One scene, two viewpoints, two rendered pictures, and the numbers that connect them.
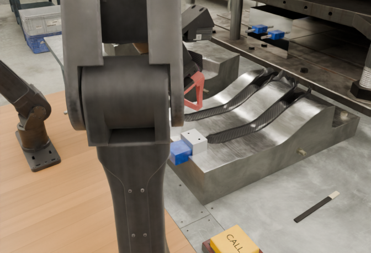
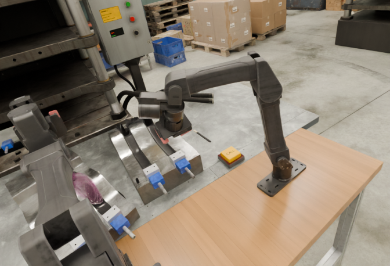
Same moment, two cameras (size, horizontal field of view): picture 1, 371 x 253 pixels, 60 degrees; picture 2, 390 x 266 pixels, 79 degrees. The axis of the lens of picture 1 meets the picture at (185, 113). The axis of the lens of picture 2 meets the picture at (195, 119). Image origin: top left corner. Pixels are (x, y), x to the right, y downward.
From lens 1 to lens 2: 0.79 m
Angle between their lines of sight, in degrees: 70
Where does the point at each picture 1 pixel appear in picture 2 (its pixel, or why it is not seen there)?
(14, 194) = not seen: outside the picture
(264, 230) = (216, 150)
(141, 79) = not seen: hidden behind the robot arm
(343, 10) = (70, 90)
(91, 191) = (193, 227)
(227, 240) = (229, 154)
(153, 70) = not seen: hidden behind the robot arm
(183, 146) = (181, 161)
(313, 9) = (49, 101)
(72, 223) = (220, 229)
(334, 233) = (215, 133)
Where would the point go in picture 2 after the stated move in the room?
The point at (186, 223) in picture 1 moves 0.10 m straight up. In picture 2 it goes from (215, 175) to (212, 156)
